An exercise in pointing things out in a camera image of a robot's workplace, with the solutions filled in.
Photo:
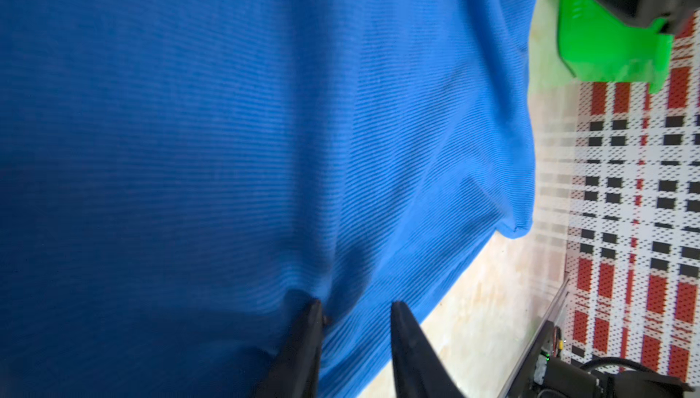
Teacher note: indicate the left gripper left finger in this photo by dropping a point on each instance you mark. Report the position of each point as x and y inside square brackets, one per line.
[295, 369]

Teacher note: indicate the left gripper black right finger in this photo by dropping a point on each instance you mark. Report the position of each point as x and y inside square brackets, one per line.
[417, 369]

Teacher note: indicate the blue tank top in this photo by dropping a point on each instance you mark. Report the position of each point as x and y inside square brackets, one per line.
[180, 177]

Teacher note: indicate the green plastic basket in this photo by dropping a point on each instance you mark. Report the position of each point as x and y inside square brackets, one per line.
[597, 47]

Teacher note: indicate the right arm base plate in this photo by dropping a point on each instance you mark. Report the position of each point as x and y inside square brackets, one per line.
[545, 374]

